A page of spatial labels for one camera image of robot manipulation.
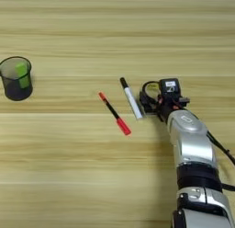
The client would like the white marker with black cap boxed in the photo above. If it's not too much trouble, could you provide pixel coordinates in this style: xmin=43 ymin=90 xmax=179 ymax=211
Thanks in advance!
xmin=119 ymin=76 xmax=144 ymax=120

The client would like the black mesh pen cup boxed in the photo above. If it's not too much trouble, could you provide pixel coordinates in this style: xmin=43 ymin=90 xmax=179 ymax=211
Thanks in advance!
xmin=0 ymin=56 xmax=34 ymax=102

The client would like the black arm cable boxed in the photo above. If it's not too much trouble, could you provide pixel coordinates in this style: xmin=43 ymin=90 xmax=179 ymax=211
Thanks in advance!
xmin=206 ymin=130 xmax=235 ymax=192

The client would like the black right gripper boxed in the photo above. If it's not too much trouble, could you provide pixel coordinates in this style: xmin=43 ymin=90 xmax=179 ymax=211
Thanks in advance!
xmin=140 ymin=90 xmax=191 ymax=122

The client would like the black marker with red cap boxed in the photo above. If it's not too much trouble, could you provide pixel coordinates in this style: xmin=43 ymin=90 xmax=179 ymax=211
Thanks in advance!
xmin=97 ymin=91 xmax=132 ymax=137

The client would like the green eraser block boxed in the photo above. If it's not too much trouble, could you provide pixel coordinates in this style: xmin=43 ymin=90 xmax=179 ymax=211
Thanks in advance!
xmin=15 ymin=62 xmax=31 ymax=89

